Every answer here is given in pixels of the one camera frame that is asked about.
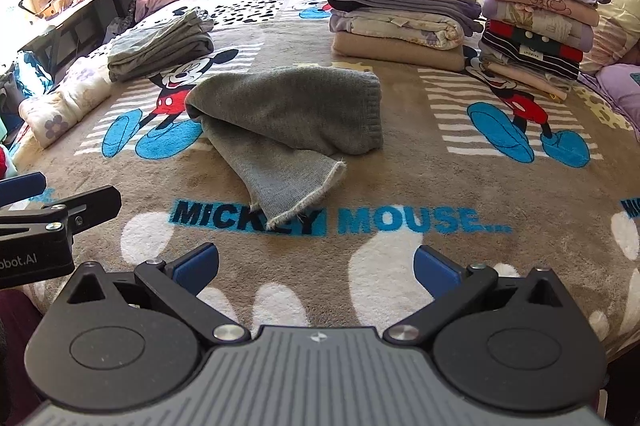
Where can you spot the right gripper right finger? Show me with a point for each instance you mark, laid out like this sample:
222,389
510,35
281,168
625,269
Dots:
515,344

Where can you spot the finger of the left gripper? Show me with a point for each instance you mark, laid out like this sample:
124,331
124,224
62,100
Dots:
21,188

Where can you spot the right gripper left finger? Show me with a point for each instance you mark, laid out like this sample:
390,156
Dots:
118,341

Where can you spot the folded grey clothes stack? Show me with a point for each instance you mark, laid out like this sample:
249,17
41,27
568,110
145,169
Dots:
149,48

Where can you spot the grey knit garment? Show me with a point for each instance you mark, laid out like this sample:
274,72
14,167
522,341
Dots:
285,131

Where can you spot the dark bedside shelf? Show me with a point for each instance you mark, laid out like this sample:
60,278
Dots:
76,32

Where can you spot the white floral folded quilt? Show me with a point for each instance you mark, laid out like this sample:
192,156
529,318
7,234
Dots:
84,87

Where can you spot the Mickey Mouse brown blanket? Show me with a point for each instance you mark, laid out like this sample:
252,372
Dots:
515,181

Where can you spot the folded purple beige clothes stack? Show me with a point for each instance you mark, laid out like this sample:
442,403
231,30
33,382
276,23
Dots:
418,32

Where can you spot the folded colourful clothes stack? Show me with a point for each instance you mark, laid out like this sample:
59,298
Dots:
538,43

